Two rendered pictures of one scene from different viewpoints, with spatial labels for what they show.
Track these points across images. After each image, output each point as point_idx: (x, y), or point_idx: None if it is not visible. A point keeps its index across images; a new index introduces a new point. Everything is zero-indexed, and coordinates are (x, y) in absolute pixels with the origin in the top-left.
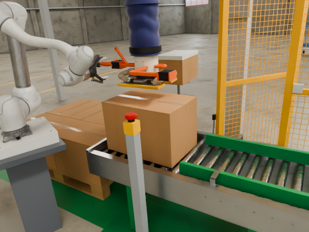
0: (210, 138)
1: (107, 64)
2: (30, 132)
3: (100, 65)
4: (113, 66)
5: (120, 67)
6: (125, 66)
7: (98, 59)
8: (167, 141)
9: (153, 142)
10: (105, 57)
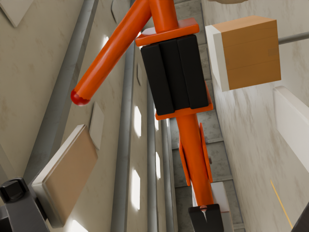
0: None
1: (192, 147)
2: None
3: (217, 199)
4: (187, 96)
5: (182, 27)
6: (189, 19)
7: (11, 226)
8: None
9: None
10: (65, 142)
